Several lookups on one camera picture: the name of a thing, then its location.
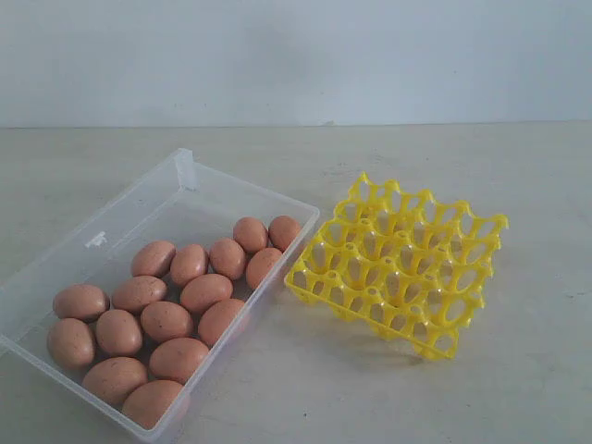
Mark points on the brown egg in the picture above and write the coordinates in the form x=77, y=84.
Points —
x=136, y=293
x=260, y=265
x=113, y=379
x=204, y=291
x=189, y=263
x=227, y=258
x=85, y=302
x=251, y=234
x=71, y=344
x=216, y=319
x=282, y=231
x=118, y=333
x=154, y=259
x=163, y=321
x=177, y=359

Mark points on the yellow plastic egg tray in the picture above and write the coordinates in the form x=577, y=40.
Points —
x=407, y=265

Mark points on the clear plastic storage box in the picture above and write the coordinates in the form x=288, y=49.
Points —
x=181, y=201

